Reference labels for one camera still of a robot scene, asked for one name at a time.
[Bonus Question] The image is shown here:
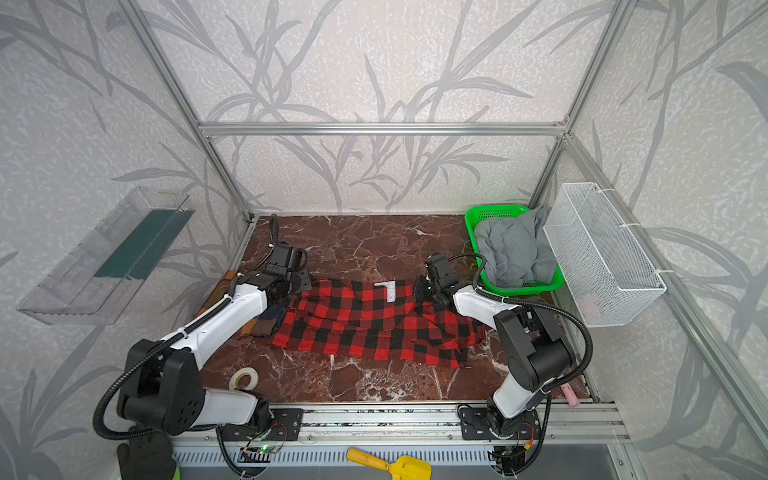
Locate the red black plaid shirt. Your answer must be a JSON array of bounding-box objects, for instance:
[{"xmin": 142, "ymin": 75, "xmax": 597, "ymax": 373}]
[{"xmin": 271, "ymin": 279, "xmax": 486, "ymax": 369}]

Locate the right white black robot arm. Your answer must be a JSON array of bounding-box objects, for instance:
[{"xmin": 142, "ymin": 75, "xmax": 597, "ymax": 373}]
[{"xmin": 415, "ymin": 253, "xmax": 594, "ymax": 431}]

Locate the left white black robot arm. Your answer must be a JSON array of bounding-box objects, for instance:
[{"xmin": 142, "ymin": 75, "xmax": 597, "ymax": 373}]
[{"xmin": 92, "ymin": 215, "xmax": 311, "ymax": 441}]

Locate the grey long sleeve shirt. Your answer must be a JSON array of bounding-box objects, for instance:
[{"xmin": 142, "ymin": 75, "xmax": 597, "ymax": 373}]
[{"xmin": 473, "ymin": 205, "xmax": 559, "ymax": 288}]

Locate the folded brown plaid shirt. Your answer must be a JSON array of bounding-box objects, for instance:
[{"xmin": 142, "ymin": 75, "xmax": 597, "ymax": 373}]
[{"xmin": 183, "ymin": 270, "xmax": 293, "ymax": 345}]

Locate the green plastic basket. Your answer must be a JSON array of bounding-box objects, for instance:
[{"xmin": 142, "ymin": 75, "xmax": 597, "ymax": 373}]
[{"xmin": 464, "ymin": 204, "xmax": 566, "ymax": 298}]

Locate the white tape roll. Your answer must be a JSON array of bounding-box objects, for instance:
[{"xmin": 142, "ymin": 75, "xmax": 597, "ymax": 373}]
[{"xmin": 228, "ymin": 367, "xmax": 259, "ymax": 392}]

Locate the purple pink toy fork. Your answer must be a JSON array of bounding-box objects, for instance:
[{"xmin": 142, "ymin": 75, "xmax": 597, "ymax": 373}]
[{"xmin": 560, "ymin": 383, "xmax": 580, "ymax": 407}]

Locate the yellow toy shovel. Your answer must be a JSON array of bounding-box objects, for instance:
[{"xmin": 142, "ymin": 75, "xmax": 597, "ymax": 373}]
[{"xmin": 346, "ymin": 448, "xmax": 432, "ymax": 480}]

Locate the black glove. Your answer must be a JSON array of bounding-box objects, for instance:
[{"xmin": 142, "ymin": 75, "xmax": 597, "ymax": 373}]
[{"xmin": 116, "ymin": 433, "xmax": 180, "ymax": 480}]

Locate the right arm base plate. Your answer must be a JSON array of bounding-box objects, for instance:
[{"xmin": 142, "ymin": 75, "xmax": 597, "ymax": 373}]
[{"xmin": 456, "ymin": 404, "xmax": 541, "ymax": 443}]

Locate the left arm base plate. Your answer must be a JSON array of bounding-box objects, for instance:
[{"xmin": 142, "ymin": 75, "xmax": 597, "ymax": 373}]
[{"xmin": 222, "ymin": 408, "xmax": 304, "ymax": 442}]

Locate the pink object in wire basket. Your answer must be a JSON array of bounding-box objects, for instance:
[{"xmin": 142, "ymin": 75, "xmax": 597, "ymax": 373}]
[{"xmin": 577, "ymin": 293, "xmax": 602, "ymax": 322}]

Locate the aluminium frame crossbar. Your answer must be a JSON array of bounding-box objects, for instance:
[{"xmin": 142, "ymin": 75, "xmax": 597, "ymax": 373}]
[{"xmin": 198, "ymin": 122, "xmax": 565, "ymax": 137}]

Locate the white wire mesh basket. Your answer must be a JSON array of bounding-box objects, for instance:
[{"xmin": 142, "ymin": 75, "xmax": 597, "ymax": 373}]
[{"xmin": 544, "ymin": 182, "xmax": 667, "ymax": 328}]

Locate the aluminium front rail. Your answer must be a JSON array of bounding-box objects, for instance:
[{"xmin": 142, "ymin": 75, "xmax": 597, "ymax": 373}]
[{"xmin": 161, "ymin": 401, "xmax": 631, "ymax": 448}]

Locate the clear plastic wall tray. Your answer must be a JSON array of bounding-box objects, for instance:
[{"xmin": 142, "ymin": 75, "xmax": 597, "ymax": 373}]
[{"xmin": 17, "ymin": 187, "xmax": 195, "ymax": 325}]

